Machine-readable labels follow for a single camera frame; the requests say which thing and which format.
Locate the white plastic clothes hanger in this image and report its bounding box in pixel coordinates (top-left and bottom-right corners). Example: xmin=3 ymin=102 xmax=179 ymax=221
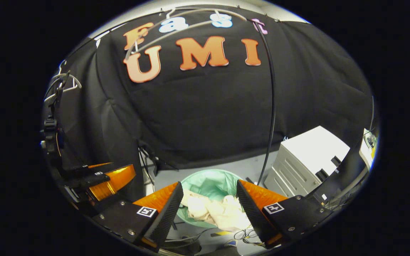
xmin=125 ymin=7 xmax=248 ymax=61
xmin=44 ymin=60 xmax=83 ymax=103

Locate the black clothes rack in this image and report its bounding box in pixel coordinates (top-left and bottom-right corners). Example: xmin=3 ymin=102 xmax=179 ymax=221
xmin=162 ymin=5 xmax=277 ymax=186

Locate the cream collared shirt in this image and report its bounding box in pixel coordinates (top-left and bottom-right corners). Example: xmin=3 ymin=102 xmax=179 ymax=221
xmin=181 ymin=188 xmax=253 ymax=231

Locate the green laundry hamper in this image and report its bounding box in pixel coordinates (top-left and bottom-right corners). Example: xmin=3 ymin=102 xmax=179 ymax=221
xmin=177 ymin=169 xmax=248 ymax=229

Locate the white drawer cabinet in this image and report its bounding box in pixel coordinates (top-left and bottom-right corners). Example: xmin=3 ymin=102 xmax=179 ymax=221
xmin=264 ymin=126 xmax=351 ymax=198

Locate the white desk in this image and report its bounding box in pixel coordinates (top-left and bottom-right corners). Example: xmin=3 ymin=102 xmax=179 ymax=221
xmin=361 ymin=128 xmax=378 ymax=170

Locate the black stand with clamps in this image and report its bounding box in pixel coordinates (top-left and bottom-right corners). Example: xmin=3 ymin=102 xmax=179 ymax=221
xmin=41 ymin=71 xmax=71 ymax=157

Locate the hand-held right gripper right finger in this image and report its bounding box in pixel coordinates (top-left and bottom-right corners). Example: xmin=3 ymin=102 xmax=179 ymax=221
xmin=236 ymin=180 xmax=333 ymax=249

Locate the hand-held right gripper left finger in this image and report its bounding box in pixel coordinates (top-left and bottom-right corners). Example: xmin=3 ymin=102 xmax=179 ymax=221
xmin=91 ymin=181 xmax=184 ymax=254

